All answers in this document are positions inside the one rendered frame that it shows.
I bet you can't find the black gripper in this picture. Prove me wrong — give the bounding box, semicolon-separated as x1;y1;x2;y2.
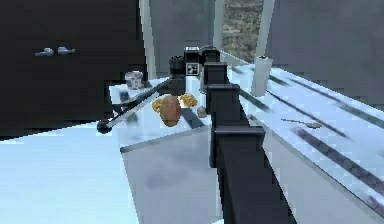
96;55;187;135

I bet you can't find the oblong orange brown fruit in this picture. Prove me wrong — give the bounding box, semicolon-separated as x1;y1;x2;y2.
159;94;183;128

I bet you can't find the yellow crumbly food piece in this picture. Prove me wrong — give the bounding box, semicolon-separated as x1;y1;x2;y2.
179;93;199;109
151;98;164;114

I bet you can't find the grey metal cup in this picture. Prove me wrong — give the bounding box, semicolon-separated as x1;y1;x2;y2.
124;70;145;91

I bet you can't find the black fridge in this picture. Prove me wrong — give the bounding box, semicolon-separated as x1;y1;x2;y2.
0;0;148;140

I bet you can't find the white tall cylinder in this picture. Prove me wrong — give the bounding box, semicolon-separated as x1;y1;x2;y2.
250;55;274;98

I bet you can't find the white framed window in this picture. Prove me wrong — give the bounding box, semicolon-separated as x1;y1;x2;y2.
212;0;276;65

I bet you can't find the white kitchen counter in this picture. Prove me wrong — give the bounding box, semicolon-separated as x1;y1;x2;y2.
108;49;384;224

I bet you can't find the grey spoon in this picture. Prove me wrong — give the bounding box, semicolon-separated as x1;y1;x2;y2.
280;117;324;130

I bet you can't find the silver fridge handle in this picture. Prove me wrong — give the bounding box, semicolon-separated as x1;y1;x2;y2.
56;46;77;57
34;47;55;58

